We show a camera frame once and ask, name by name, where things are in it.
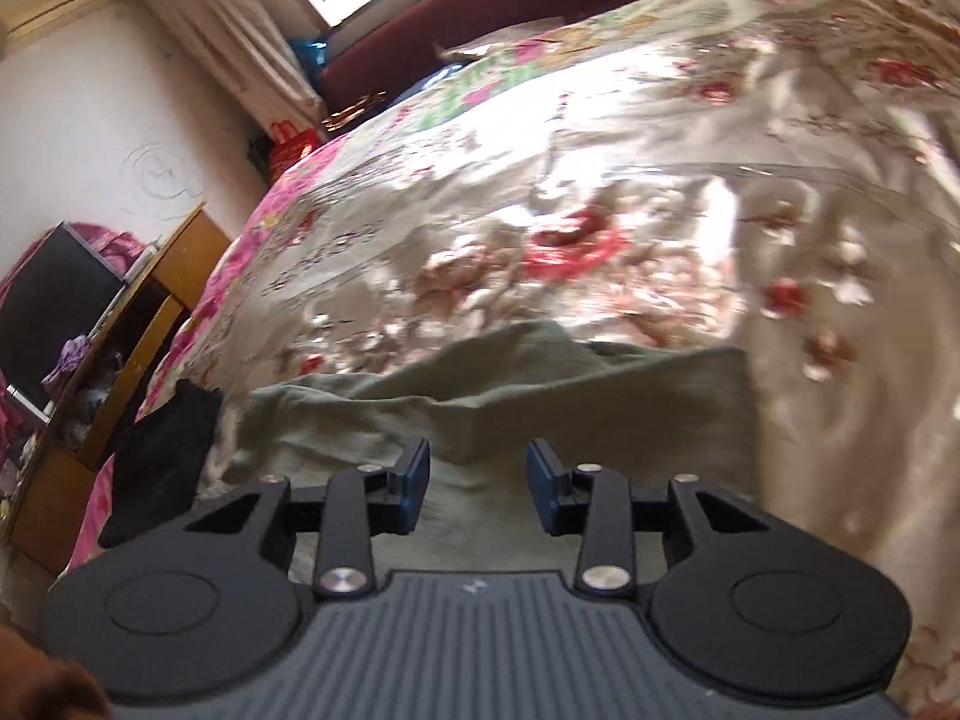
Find maroon sofa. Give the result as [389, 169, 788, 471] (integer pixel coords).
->
[321, 0, 646, 115]

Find wooden desk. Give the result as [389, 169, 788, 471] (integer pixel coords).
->
[0, 202, 233, 578]

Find blue bag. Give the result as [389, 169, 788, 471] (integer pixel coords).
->
[289, 36, 329, 77]

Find black cloth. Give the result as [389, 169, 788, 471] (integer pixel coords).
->
[100, 379, 224, 548]

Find black monitor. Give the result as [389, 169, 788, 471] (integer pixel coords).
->
[0, 221, 126, 421]

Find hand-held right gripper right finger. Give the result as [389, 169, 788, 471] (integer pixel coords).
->
[526, 439, 773, 601]

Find olive green pants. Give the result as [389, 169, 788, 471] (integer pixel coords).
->
[214, 319, 760, 586]

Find beige curtain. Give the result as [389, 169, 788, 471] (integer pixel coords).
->
[124, 0, 325, 137]

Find beige air conditioner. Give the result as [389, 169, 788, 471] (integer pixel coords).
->
[0, 0, 122, 46]

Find red bag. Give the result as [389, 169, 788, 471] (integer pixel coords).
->
[268, 118, 320, 167]

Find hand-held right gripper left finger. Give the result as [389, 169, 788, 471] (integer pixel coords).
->
[180, 437, 431, 601]

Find floral satin bedspread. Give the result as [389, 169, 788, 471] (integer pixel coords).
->
[67, 0, 960, 713]

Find brown cloth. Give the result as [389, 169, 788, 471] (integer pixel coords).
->
[0, 626, 113, 720]

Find purple cloth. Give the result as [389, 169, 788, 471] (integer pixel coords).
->
[43, 336, 92, 385]

